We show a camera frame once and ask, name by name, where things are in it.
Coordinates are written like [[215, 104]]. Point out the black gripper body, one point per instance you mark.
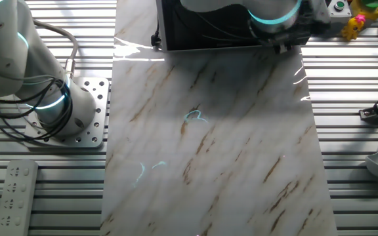
[[281, 44]]

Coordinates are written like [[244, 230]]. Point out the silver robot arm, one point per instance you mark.
[[12, 59]]

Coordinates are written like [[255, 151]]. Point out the white green-button box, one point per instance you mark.
[[340, 13]]

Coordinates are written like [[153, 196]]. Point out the yellow duck toy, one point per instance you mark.
[[370, 13]]

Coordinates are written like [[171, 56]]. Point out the green plastic toy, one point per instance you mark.
[[371, 3]]

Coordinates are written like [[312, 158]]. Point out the marble pattern table mat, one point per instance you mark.
[[208, 147]]

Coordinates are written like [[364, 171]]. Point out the white power strip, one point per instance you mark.
[[15, 196]]

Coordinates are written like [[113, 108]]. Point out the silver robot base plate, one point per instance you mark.
[[97, 131]]

